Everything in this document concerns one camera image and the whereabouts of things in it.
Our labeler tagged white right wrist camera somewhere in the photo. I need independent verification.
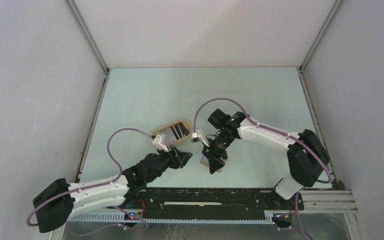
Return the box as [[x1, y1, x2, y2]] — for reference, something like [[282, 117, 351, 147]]
[[190, 129, 210, 147]]

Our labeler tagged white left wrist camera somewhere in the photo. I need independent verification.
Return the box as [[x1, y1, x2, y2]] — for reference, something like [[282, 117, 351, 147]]
[[152, 134, 169, 153]]

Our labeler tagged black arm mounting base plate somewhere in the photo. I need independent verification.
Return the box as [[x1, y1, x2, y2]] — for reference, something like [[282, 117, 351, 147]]
[[121, 187, 304, 220]]

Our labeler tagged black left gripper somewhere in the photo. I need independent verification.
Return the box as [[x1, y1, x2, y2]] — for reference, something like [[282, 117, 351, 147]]
[[146, 143, 192, 182]]

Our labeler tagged pink leather card holder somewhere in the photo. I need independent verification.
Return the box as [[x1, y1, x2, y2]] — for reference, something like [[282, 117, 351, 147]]
[[199, 156, 228, 175]]

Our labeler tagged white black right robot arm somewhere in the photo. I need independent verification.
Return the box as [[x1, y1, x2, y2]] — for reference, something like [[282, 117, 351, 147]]
[[192, 108, 331, 209]]

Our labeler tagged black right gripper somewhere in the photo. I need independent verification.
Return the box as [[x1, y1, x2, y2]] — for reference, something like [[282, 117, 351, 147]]
[[202, 131, 236, 174]]

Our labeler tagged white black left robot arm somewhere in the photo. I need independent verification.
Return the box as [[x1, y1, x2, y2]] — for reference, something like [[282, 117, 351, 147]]
[[31, 145, 193, 233]]

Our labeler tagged white cable duct strip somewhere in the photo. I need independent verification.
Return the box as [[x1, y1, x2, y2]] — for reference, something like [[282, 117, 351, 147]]
[[67, 211, 274, 224]]

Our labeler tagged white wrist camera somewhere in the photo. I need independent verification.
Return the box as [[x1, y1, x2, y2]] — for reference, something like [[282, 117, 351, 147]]
[[152, 134, 169, 153], [190, 129, 210, 147]]

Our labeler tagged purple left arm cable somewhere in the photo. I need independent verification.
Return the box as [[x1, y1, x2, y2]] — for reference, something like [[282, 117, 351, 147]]
[[26, 128, 158, 238]]

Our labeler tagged aluminium frame rail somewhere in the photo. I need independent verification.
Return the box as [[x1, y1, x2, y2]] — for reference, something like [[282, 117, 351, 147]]
[[46, 190, 359, 240]]

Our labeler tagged beige oval card tray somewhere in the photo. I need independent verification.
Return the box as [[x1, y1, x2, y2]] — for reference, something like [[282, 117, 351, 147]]
[[152, 119, 192, 146]]

